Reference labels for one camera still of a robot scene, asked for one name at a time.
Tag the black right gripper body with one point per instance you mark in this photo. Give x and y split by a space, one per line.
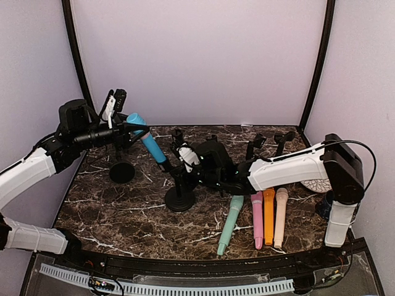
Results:
212 179

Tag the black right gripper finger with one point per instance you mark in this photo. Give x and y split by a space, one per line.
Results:
178 175
190 182

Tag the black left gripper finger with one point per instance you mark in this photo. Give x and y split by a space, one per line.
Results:
131 127
134 137

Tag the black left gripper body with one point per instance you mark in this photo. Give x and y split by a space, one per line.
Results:
119 139

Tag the blue toy microphone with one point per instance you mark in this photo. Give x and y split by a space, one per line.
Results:
148 140

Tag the mint green toy microphone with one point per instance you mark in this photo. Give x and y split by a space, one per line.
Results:
236 205

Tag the black stand with blue microphone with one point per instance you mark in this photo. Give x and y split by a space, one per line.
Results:
177 198

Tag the black stand with purple microphone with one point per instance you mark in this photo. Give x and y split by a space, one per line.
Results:
122 170

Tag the pink toy microphone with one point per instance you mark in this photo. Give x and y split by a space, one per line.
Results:
258 224

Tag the orange toy microphone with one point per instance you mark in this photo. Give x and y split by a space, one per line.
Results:
269 195

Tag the black stand with orange microphone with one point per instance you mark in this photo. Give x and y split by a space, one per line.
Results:
256 143

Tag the beige toy microphone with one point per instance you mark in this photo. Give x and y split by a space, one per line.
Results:
281 202

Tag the black stand for beige microphone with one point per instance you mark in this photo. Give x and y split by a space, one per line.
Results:
281 140

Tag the black stand with green microphone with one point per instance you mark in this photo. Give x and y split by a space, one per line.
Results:
177 137

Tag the black stand with pink microphone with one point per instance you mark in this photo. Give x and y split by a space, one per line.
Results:
212 139

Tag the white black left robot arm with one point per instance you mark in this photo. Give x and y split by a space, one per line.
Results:
79 130

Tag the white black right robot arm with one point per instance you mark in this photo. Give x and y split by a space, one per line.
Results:
327 166

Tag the white floral plate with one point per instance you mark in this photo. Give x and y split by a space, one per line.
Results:
317 185

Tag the dark blue mug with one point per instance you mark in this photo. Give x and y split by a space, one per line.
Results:
323 208

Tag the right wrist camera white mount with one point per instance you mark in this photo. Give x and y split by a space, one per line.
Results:
186 154

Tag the black aluminium rail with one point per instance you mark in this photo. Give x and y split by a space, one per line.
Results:
294 264

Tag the black left corner post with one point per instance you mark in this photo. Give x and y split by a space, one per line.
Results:
75 51

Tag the black corner post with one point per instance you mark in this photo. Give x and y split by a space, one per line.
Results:
75 51
321 56

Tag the white slotted cable duct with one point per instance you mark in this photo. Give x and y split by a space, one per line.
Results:
161 285

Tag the black right corner post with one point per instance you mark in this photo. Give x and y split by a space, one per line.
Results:
321 56

